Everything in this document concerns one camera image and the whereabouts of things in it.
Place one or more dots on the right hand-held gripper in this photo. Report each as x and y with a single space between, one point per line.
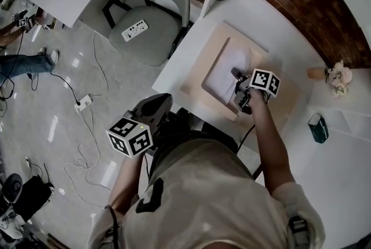
262 80

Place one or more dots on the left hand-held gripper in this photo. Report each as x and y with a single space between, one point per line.
129 137

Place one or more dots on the white A4 paper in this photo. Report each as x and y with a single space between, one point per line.
223 74

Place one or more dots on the person's right forearm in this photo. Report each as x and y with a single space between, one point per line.
269 140

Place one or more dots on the person's left forearm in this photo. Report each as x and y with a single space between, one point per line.
124 184

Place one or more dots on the person's dark trousers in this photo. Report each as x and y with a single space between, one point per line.
185 123

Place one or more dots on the small white power strip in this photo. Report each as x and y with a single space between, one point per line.
84 102

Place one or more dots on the long white socket strip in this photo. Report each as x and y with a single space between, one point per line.
134 30

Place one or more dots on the grey upholstered chair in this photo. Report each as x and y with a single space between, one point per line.
150 27

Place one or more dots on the person's beige shirt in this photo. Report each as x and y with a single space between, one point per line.
203 190

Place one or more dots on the green tissue pack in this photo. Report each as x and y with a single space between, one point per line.
319 129

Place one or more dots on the pink vase with pale flowers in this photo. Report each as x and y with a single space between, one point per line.
339 77

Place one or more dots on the black equipment box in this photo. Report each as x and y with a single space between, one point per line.
32 198

